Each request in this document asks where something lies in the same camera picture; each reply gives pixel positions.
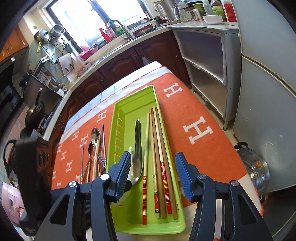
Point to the green plastic utensil tray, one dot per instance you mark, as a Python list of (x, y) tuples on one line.
[(128, 132)]

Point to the light chopstick striped end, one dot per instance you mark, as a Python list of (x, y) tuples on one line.
[(96, 169)]

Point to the orange H-pattern cloth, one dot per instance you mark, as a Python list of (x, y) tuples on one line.
[(190, 129)]

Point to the pale chopstick red end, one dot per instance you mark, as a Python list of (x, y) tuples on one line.
[(144, 184)]

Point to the steel steamer pot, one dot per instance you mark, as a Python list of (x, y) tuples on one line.
[(255, 165)]

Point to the steel sink faucet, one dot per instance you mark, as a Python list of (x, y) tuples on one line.
[(119, 29)]

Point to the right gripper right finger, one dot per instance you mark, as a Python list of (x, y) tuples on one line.
[(240, 218)]

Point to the bamboo chopstick black marks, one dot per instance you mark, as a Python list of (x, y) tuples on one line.
[(154, 175)]

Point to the steel fork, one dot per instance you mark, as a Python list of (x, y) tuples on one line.
[(100, 165)]

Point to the steel electric kettle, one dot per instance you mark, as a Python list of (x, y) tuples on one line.
[(166, 10)]

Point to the grey metal cabinet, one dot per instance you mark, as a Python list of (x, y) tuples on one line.
[(212, 55)]

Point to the black wok pan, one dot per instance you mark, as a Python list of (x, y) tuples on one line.
[(35, 114)]

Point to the large steel spoon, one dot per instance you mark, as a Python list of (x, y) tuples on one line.
[(136, 166)]

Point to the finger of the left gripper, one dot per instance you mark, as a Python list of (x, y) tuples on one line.
[(29, 160)]

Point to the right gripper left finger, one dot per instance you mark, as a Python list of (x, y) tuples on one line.
[(66, 220)]

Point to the white bowl on cabinet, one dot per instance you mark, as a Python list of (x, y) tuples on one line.
[(213, 19)]

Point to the twisted steel chopstick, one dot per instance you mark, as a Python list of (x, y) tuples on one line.
[(103, 147)]

